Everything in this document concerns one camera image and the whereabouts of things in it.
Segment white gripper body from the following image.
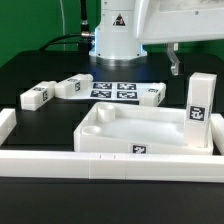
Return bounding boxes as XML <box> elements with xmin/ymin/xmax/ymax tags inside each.
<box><xmin>133</xmin><ymin>0</ymin><xmax>224</xmax><ymax>44</ymax></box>

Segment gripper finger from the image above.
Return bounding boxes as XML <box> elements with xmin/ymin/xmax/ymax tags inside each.
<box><xmin>166</xmin><ymin>43</ymin><xmax>180</xmax><ymax>76</ymax></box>

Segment white desk top tray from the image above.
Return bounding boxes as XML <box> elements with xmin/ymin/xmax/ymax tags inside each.
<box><xmin>74</xmin><ymin>102</ymin><xmax>213</xmax><ymax>155</ymax></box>

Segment white marker sheet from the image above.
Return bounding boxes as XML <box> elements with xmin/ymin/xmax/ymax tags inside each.
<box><xmin>71</xmin><ymin>82</ymin><xmax>155</xmax><ymax>101</ymax></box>

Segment white right fence block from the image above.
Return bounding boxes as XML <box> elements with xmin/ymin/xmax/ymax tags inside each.
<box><xmin>211</xmin><ymin>114</ymin><xmax>224</xmax><ymax>156</ymax></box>

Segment white fence block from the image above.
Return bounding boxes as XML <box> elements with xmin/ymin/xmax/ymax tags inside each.
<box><xmin>0</xmin><ymin>108</ymin><xmax>17</xmax><ymax>146</ymax></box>
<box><xmin>211</xmin><ymin>114</ymin><xmax>224</xmax><ymax>156</ymax></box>

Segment white front fence bar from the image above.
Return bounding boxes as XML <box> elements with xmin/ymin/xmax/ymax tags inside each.
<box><xmin>0</xmin><ymin>150</ymin><xmax>224</xmax><ymax>183</ymax></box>

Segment white left fence block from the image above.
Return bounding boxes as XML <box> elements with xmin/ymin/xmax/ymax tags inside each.
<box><xmin>0</xmin><ymin>108</ymin><xmax>17</xmax><ymax>146</ymax></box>

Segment black cable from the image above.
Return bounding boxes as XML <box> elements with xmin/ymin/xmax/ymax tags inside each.
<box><xmin>39</xmin><ymin>0</ymin><xmax>96</xmax><ymax>52</ymax></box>

